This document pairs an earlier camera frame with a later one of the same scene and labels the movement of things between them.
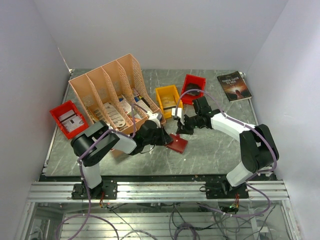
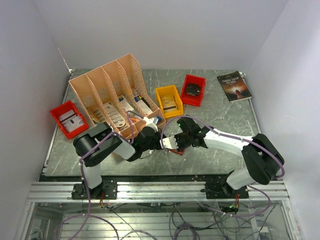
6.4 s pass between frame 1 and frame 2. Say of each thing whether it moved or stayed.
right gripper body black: moved
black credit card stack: stayed
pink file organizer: stayed
